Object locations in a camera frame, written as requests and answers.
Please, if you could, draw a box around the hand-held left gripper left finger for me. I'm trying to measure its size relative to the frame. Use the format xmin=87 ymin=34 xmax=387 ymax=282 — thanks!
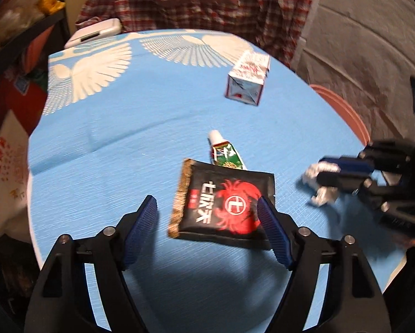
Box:
xmin=24 ymin=195 xmax=158 ymax=333

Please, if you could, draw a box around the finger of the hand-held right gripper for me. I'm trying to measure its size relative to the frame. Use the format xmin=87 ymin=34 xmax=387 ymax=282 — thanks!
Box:
xmin=318 ymin=140 xmax=414 ymax=174
xmin=317 ymin=171 xmax=374 ymax=195

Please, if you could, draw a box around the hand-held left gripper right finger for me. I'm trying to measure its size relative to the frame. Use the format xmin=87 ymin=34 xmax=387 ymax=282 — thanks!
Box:
xmin=257 ymin=196 xmax=392 ymax=333

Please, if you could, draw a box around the white tissue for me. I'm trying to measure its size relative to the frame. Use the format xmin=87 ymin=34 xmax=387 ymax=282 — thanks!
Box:
xmin=301 ymin=162 xmax=343 ymax=207

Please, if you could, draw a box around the black packet with red crab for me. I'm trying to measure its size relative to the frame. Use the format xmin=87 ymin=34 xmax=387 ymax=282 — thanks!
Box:
xmin=167 ymin=158 xmax=276 ymax=250

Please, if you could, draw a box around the blue tablecloth with white wings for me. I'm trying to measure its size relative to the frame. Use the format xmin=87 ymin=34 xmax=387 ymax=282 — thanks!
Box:
xmin=28 ymin=29 xmax=407 ymax=332

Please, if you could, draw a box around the green white toothpaste tube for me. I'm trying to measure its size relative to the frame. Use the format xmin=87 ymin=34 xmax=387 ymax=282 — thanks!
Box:
xmin=207 ymin=130 xmax=247 ymax=170

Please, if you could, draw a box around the small white red carton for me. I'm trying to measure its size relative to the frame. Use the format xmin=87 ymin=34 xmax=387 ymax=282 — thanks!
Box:
xmin=224 ymin=50 xmax=271 ymax=106

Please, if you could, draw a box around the white sack with red print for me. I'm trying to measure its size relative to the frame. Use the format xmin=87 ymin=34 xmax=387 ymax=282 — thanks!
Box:
xmin=0 ymin=109 xmax=33 ymax=240

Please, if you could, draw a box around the red plastic bag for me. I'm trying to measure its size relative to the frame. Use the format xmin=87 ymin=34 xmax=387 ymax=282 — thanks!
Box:
xmin=0 ymin=69 xmax=49 ymax=139

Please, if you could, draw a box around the white plastic lidded box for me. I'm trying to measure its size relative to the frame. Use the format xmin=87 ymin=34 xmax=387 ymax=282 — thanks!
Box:
xmin=64 ymin=18 xmax=121 ymax=49

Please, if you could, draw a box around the red plaid cloth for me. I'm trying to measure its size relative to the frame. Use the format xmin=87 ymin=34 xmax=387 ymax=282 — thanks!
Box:
xmin=75 ymin=0 xmax=319 ymax=68

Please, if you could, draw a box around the black shelf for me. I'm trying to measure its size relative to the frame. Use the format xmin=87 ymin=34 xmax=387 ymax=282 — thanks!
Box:
xmin=0 ymin=7 xmax=71 ymax=87

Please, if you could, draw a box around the yellow foil packet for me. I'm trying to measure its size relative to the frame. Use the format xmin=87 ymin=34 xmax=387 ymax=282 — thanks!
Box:
xmin=37 ymin=0 xmax=67 ymax=15

